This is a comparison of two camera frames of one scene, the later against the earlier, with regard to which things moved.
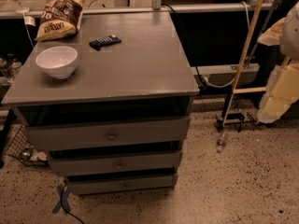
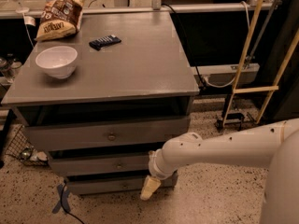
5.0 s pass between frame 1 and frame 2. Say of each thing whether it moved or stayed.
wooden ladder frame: stayed
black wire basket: stayed
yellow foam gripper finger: moved
